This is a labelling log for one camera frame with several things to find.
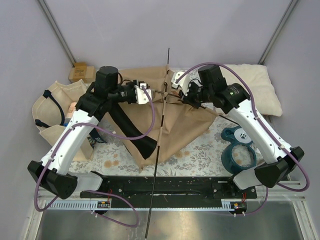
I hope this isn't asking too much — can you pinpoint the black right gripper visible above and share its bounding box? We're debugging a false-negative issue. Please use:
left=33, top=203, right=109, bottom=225
left=178, top=80, right=214, bottom=110

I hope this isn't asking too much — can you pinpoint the black tent pole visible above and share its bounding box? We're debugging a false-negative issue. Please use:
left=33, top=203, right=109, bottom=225
left=144, top=47, right=171, bottom=238
left=149, top=89, right=241, bottom=123

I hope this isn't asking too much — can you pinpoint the beige fabric pet tent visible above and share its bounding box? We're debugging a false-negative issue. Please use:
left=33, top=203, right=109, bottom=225
left=104, top=65, right=218, bottom=171

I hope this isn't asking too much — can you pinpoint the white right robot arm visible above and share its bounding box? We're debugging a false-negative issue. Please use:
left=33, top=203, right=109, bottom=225
left=171, top=62, right=305, bottom=198

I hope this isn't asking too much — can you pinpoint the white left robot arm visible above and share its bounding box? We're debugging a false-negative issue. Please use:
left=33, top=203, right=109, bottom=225
left=27, top=66, right=152, bottom=202

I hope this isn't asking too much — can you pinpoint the cardboard box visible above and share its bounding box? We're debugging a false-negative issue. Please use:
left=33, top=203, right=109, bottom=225
left=68, top=62, right=96, bottom=84

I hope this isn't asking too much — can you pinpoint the white fluffy pillow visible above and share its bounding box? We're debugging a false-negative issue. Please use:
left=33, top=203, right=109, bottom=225
left=227, top=64, right=283, bottom=117

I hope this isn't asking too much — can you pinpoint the cream canvas tote bag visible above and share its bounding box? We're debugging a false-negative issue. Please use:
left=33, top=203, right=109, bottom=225
left=32, top=80, right=89, bottom=146

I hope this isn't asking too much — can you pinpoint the floral patterned mat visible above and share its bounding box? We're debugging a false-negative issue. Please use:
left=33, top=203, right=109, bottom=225
left=70, top=104, right=234, bottom=176

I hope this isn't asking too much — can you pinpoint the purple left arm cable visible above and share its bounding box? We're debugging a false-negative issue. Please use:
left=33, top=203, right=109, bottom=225
left=33, top=86, right=157, bottom=228

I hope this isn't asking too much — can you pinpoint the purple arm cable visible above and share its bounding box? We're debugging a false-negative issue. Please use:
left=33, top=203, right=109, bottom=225
left=174, top=62, right=311, bottom=217
left=33, top=86, right=157, bottom=228

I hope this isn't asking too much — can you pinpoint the aluminium frame post left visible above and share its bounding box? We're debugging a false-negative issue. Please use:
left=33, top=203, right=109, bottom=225
left=36, top=0, right=76, bottom=67

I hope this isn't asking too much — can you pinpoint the aluminium frame post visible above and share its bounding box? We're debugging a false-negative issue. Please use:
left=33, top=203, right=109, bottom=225
left=257, top=0, right=301, bottom=65
left=36, top=0, right=76, bottom=67

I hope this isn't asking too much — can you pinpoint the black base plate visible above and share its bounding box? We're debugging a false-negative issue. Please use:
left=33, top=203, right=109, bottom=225
left=80, top=176, right=257, bottom=210

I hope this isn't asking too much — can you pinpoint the aluminium frame post right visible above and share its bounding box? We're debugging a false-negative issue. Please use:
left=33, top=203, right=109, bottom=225
left=257, top=0, right=301, bottom=65

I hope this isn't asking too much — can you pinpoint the white slotted cable duct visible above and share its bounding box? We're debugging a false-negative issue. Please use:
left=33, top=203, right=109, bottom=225
left=48, top=199, right=112, bottom=211

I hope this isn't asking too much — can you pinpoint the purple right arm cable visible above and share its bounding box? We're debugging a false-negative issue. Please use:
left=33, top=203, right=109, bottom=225
left=174, top=62, right=311, bottom=217

